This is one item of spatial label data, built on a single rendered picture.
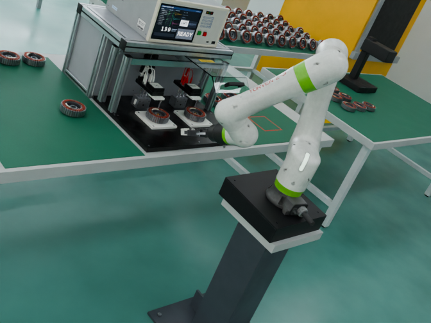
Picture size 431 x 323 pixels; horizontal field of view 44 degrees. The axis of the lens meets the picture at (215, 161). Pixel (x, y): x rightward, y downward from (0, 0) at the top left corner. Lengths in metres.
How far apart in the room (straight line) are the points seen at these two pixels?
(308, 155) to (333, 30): 4.09
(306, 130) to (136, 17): 0.96
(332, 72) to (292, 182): 0.47
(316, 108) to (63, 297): 1.42
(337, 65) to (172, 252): 1.58
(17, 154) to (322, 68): 1.15
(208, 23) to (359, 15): 3.44
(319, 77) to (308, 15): 4.38
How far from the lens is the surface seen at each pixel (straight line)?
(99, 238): 3.00
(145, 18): 2.55
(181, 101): 2.82
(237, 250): 2.34
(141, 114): 2.59
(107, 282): 2.77
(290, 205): 2.15
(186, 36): 2.64
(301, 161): 2.09
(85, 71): 2.71
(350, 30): 6.00
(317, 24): 6.23
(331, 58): 1.96
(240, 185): 2.19
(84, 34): 2.73
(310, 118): 2.21
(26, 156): 2.10
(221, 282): 2.45
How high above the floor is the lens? 1.85
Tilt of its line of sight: 26 degrees down
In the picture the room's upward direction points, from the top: 22 degrees clockwise
